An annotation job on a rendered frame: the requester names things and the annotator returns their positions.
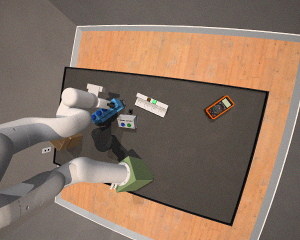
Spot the orange digital multimeter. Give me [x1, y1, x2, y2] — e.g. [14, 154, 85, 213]
[205, 95, 235, 120]

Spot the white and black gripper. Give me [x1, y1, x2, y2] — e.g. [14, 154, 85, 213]
[95, 97, 115, 110]

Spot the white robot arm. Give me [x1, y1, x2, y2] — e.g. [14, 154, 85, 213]
[0, 83, 131, 229]

